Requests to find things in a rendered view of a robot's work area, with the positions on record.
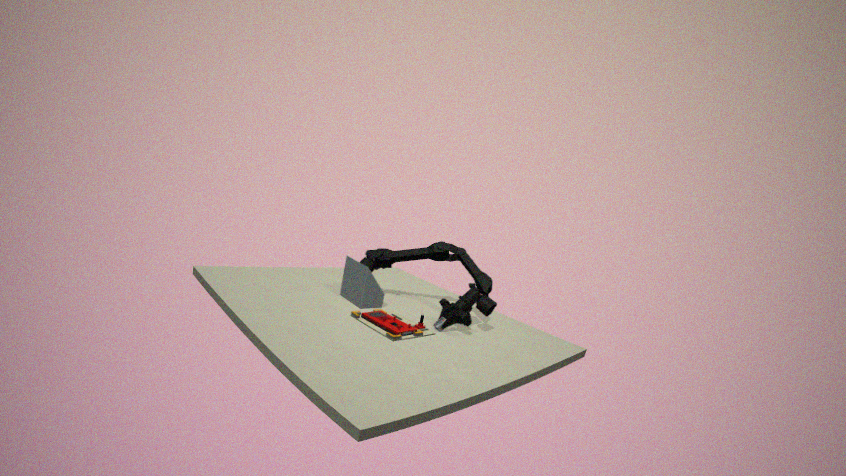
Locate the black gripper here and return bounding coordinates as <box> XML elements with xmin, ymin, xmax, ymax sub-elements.
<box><xmin>438</xmin><ymin>295</ymin><xmax>473</xmax><ymax>329</ymax></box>

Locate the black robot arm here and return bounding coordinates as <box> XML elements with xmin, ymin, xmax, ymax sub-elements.
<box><xmin>359</xmin><ymin>241</ymin><xmax>497</xmax><ymax>316</ymax></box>

